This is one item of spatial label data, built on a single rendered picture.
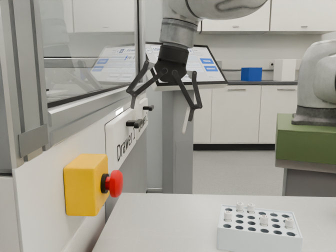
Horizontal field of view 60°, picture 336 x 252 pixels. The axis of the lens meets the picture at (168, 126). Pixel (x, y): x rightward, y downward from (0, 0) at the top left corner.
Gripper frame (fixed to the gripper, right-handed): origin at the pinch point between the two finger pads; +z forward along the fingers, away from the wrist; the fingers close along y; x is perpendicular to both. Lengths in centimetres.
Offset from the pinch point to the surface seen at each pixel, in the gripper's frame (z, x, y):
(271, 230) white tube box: 6.0, 34.1, -21.9
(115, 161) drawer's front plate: 6.7, 17.0, 6.9
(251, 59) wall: -50, -361, -97
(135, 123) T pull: 0.0, 6.6, 5.5
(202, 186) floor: 83, -175, -43
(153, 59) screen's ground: -17, -85, 14
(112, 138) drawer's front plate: 1.8, 17.6, 8.1
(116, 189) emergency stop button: 3.1, 37.9, 2.4
